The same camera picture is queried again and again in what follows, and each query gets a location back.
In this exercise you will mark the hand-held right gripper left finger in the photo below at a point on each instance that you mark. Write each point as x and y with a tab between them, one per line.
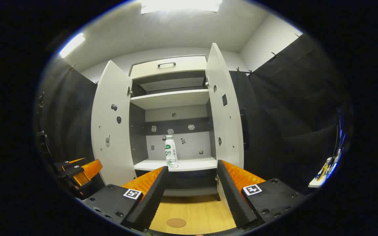
149	200

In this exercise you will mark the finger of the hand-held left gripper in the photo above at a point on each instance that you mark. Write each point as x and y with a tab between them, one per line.
74	164
89	170

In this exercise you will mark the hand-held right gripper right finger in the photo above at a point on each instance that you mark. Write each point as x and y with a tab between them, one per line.
233	200

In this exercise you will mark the white door with camera stickers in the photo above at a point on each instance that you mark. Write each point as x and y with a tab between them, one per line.
113	157

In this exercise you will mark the round brown coaster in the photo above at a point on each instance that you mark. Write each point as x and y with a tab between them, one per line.
176	223

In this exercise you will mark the clear plastic bottle green label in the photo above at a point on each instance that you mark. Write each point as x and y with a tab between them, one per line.
171	154

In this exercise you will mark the white grey cabinet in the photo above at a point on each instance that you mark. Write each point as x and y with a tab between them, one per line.
192	141

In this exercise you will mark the white cabinet shelf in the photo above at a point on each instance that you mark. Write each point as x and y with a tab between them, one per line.
195	164
169	98

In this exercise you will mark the yellow bottle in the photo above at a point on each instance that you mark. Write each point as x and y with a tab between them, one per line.
323	168

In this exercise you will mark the ceiling light strip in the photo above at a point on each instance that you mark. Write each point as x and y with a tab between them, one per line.
72	45

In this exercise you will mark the ceiling light panel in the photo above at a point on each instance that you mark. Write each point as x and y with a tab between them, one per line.
180	6

